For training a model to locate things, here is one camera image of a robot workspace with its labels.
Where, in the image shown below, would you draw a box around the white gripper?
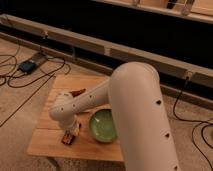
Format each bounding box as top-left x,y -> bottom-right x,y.
60,117 -> 82,137

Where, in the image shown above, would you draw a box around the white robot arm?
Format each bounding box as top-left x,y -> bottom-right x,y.
49,62 -> 182,171

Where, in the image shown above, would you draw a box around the green bowl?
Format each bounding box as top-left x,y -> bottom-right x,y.
88,109 -> 117,143

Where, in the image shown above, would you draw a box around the wooden table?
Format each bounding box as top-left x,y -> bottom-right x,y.
27,75 -> 123,162

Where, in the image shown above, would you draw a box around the blue power box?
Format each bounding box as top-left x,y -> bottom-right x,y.
18,61 -> 36,74

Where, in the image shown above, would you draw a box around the black floor cables left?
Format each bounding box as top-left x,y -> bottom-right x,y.
0,43 -> 72,128

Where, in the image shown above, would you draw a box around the black floor cables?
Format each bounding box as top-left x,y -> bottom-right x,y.
0,43 -> 72,128
172,77 -> 213,163

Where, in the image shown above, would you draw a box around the black floor cables right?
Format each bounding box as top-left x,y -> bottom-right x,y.
172,77 -> 213,163

